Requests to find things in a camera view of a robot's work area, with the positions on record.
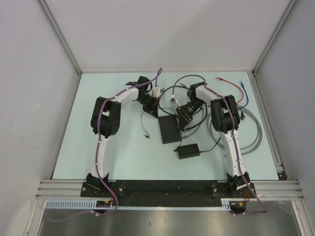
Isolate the blue ethernet cable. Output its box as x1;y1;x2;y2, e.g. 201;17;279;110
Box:
237;81;249;109

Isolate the grey ethernet cable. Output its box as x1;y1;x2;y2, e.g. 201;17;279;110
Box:
181;108;263;157

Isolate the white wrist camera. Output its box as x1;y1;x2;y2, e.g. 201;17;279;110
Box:
170;97;180;105
152;86;165;98

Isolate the black network switch box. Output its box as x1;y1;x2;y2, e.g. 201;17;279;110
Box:
158;115;182;144

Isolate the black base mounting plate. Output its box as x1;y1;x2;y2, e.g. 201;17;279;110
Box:
80;177;255;207

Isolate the thin black power cord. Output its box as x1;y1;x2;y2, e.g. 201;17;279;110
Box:
140;112;223;154

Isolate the red ethernet cable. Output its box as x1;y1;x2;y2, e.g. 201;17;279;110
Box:
216;77;245;105

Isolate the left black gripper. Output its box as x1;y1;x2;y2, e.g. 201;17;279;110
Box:
136;93;159;118

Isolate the black ethernet cable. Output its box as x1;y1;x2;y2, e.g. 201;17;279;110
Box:
157;86;210;131

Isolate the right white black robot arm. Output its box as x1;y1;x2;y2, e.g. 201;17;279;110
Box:
176;82;250;197

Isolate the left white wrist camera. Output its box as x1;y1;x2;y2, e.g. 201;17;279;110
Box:
152;86;165;98

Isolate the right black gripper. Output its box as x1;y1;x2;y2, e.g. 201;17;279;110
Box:
176;98;205;132

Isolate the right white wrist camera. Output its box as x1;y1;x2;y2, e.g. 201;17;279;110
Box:
170;97;180;105

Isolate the aluminium frame rail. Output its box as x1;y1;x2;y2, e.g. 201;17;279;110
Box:
35;180;304;201

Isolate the white slotted cable duct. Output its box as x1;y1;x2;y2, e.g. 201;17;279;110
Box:
46;200;231;211

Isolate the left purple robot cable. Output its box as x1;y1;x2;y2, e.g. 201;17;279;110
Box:
45;67;163;222

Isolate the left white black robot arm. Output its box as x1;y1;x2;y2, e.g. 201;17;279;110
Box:
87;76;164;197

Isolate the black power adapter brick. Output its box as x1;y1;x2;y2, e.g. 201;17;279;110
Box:
174;144;200;160

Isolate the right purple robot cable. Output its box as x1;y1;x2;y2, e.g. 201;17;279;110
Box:
172;73;269;217

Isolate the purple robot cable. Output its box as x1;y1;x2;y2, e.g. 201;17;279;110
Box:
45;67;163;222
172;73;269;217

